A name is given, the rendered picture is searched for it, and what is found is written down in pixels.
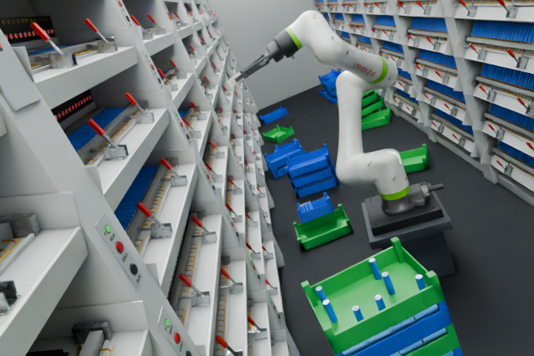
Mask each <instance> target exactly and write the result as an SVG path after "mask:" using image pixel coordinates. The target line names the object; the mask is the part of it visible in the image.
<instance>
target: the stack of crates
mask: <svg viewBox="0 0 534 356"><path fill-rule="evenodd" d="M323 147H324V148H322V149H318V150H316V151H313V152H310V153H306V154H304V155H302V156H299V157H295V158H292V159H290V160H289V157H286V160H287V168H285V171H286V173H287V175H288V178H289V180H290V182H291V184H292V187H293V189H294V192H295V193H296V197H297V199H299V198H302V197H305V196H307V195H311V194H314V193H316V192H321V191H323V190H326V189H329V188H333V187H336V186H339V179H338V178H337V176H336V173H335V165H334V163H333V160H332V159H331V155H330V153H329V150H328V148H327V145H326V144H324V145H323Z"/></svg>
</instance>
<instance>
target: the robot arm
mask: <svg viewBox="0 0 534 356"><path fill-rule="evenodd" d="M276 34H277V35H276V36H275V37H274V38H273V39H274V40H275V41H272V42H270V43H269V44H267V45H266V46H265V47H266V48H267V50H268V52H267V53H266V54H264V53H262V54H261V55H260V56H259V57H258V58H257V59H256V60H255V61H254V62H252V63H251V64H249V65H248V66H247V67H245V68H244V69H242V70H241V71H240V72H239V73H238V74H236V75H235V76H233V77H232V78H230V79H229V80H227V81H226V84H227V86H228V87H229V88H230V89H231V88H232V87H234V86H235V85H236V84H238V83H240V82H241V81H242V80H244V79H246V78H247V77H248V76H250V75H252V74H253V73H255V72H256V71H257V70H259V69H260V68H263V67H264V66H266V65H267V64H269V61H270V60H271V59H272V58H273V59H274V60H275V62H276V63H277V62H279V61H280V60H282V59H283V58H284V56H286V58H290V57H291V58H292V59H293V60H294V59H295V57H294V54H295V52H297V51H299V50H300V49H301V48H303V47H304V46H305V45H308V46H309V48H310V49H311V50H312V52H313V53H314V55H315V58H316V59H317V60H318V61H319V62H320V63H321V64H326V65H330V66H335V67H338V68H342V69H344V70H346V71H344V72H342V73H341V74H340V75H339V76H338V78H337V80H336V90H337V96H338V103H339V149H338V156H337V163H336V168H335V173H336V176H337V178H338V179H339V181H340V182H342V183H343V184H345V185H350V186H352V185H360V184H375V185H376V187H377V191H378V193H379V194H380V196H381V200H382V203H381V209H382V211H383V212H384V213H386V214H389V215H397V214H401V213H404V212H406V211H410V210H411V209H413V208H414V206H415V205H417V206H423V205H425V203H426V202H425V201H426V199H425V198H426V197H427V196H429V192H433V191H436V190H439V189H443V188H444V187H443V184H437V185H433V186H430V187H427V185H424V186H420V184H413V185H410V186H409V182H408V177H407V175H406V172H405V170H404V166H403V163H402V160H401V156H400V154H399V153H398V152H397V151H396V150H395V149H382V150H378V151H375V152H371V153H363V147H362V96H363V94H364V93H365V92H367V91H371V90H375V89H381V88H386V87H390V86H391V85H393V84H394V83H395V81H396V80H397V76H398V70H397V66H396V65H395V64H394V63H393V62H392V61H390V60H387V59H386V58H383V57H381V56H377V55H374V54H371V53H368V52H363V51H361V50H359V49H356V48H354V47H353V46H351V45H349V44H347V43H346V42H345V41H343V40H342V39H341V38H340V37H339V36H337V34H336V33H335V32H334V31H333V30H332V29H331V27H330V26H329V25H328V24H327V22H326V20H325V18H324V17H323V15H322V14H321V13H319V12H317V11H314V10H309V11H306V12H304V13H302V14H301V15H300V16H299V17H298V19H297V20H296V21H295V22H293V23H292V24H291V25H290V26H289V27H288V28H286V29H285V30H283V31H282V32H280V33H278V32H276Z"/></svg>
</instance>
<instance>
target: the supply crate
mask: <svg viewBox="0 0 534 356"><path fill-rule="evenodd" d="M390 241H391V243H392V245H393V246H391V247H389V248H388V249H386V250H383V251H381V252H380V253H377V254H375V255H373V256H372V257H369V258H367V259H365V260H364V261H361V262H359V263H357V264H356V265H353V266H351V267H350V268H348V269H345V270H343V271H342V272H340V273H337V274H335V275H333V276H331V277H328V278H327V279H325V280H323V281H320V282H319V283H317V284H314V285H312V286H311V287H310V285H309V283H308V281H305V282H303V283H301V285H302V287H303V289H304V292H305V294H306V296H307V298H308V300H309V302H310V305H311V307H312V309H313V311H314V313H315V315H316V317H317V319H318V321H319V324H320V326H321V327H322V329H323V332H324V334H325V335H326V337H327V340H328V342H329V344H330V346H331V349H332V350H333V352H334V354H335V355H336V354H339V353H341V352H343V351H344V350H347V349H349V348H351V347H352V346H355V345H357V344H359V343H360V342H362V341H364V340H366V339H368V338H370V337H372V336H374V335H376V334H378V333H380V332H382V331H384V330H386V329H388V328H390V327H392V326H394V325H396V324H398V323H400V322H401V321H403V320H405V319H407V318H409V317H411V316H413V315H415V314H417V313H419V312H421V311H423V310H425V309H427V308H429V307H431V306H433V305H435V304H437V303H439V302H441V301H443V300H445V298H444V296H443V291H442V289H441V286H440V283H439V279H438V277H437V274H436V273H434V272H433V271H430V272H428V271H427V270H426V269H425V268H424V267H423V266H422V265H421V264H420V263H419V262H418V261H417V260H416V259H415V258H414V257H413V256H412V255H411V254H409V253H408V252H407V251H406V250H405V249H404V248H403V247H402V246H401V242H400V239H399V238H398V237H394V238H391V239H390ZM370 258H375V260H376V262H377V266H378V268H379V270H380V273H381V274H382V273H383V272H388V273H389V276H390V279H391V281H392V283H393V287H394V289H395V294H393V295H389V293H388V291H387V288H386V286H385V282H384V280H383V278H381V279H380V280H376V279H375V276H374V274H373V270H372V269H371V266H370V263H369V259H370ZM417 274H421V275H422V276H423V279H424V283H425V285H426V288H424V289H422V290H419V288H418V285H417V283H416V278H415V276H416V275H417ZM318 286H321V287H322V288H323V291H324V293H325V295H326V298H327V299H328V300H329V301H330V303H331V306H332V307H333V310H334V312H335V314H336V317H337V319H338V320H337V321H336V322H335V323H332V322H331V320H330V318H329V316H328V314H327V311H326V309H325V308H324V307H323V305H322V303H321V301H320V298H319V296H318V294H317V292H316V290H315V289H316V288H317V287H318ZM376 295H381V297H382V299H383V301H384V303H385V306H386V308H385V309H383V310H381V311H379V309H378V307H377V304H376V301H375V299H374V297H375V296H376ZM355 305H358V306H359V307H360V310H361V312H362V315H363V317H364V319H363V320H361V321H359V322H358V321H357V320H356V318H355V315H354V313H353V310H352V307H353V306H355Z"/></svg>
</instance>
